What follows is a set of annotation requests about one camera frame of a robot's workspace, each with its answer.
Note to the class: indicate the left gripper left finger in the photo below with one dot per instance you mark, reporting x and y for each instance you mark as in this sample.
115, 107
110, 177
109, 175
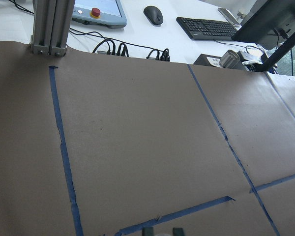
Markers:
148, 231

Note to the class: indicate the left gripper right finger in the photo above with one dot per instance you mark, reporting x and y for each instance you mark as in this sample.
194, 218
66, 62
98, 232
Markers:
178, 232

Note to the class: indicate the black box with label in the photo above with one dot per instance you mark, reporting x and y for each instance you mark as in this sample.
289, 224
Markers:
209, 60

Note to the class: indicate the silver metal cylinder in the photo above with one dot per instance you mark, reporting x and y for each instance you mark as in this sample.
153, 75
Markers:
229, 59

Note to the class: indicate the black keyboard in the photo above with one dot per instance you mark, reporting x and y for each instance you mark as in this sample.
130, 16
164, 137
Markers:
202, 29

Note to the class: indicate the black computer mouse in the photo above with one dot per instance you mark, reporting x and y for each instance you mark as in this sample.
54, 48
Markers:
154, 15

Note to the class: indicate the teach pendant with red button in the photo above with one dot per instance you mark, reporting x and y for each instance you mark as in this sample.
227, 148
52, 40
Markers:
108, 13

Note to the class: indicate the black cable connectors right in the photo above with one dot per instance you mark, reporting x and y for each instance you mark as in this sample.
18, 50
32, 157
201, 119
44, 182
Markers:
160, 56

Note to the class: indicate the black cable connectors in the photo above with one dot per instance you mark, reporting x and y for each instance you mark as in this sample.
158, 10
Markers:
160, 56
121, 51

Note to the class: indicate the black cable connectors left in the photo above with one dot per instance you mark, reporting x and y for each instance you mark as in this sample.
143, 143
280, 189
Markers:
121, 51

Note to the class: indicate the aluminium frame post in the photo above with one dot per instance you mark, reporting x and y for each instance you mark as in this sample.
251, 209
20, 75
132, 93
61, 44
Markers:
51, 26

